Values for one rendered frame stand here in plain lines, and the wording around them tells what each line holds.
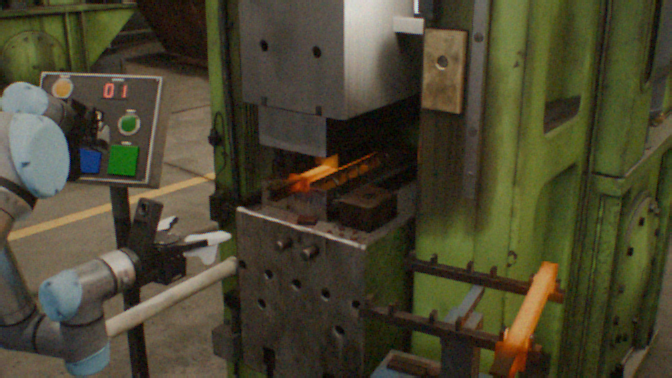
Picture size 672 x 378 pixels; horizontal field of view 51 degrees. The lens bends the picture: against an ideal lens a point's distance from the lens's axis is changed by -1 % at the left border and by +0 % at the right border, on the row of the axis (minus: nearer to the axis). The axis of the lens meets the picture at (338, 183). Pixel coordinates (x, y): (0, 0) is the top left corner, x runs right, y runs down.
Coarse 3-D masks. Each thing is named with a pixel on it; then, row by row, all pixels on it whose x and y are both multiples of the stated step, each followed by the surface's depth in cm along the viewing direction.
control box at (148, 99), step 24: (72, 96) 184; (96, 96) 183; (144, 96) 181; (168, 96) 186; (120, 120) 180; (144, 120) 180; (168, 120) 186; (120, 144) 179; (144, 144) 178; (144, 168) 177
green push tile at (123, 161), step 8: (112, 152) 179; (120, 152) 178; (128, 152) 178; (136, 152) 178; (112, 160) 178; (120, 160) 178; (128, 160) 177; (136, 160) 177; (112, 168) 178; (120, 168) 177; (128, 168) 177; (136, 168) 177
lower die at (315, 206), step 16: (400, 144) 196; (384, 160) 183; (400, 160) 188; (416, 160) 195; (272, 176) 175; (288, 176) 172; (320, 176) 169; (352, 176) 172; (304, 192) 167; (320, 192) 164; (304, 208) 168; (320, 208) 165
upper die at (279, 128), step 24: (264, 120) 168; (288, 120) 163; (312, 120) 159; (336, 120) 160; (360, 120) 168; (384, 120) 177; (408, 120) 187; (264, 144) 170; (288, 144) 165; (312, 144) 161; (336, 144) 162; (360, 144) 170
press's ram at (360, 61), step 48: (240, 0) 162; (288, 0) 154; (336, 0) 147; (384, 0) 157; (240, 48) 166; (288, 48) 158; (336, 48) 150; (384, 48) 161; (288, 96) 161; (336, 96) 153; (384, 96) 165
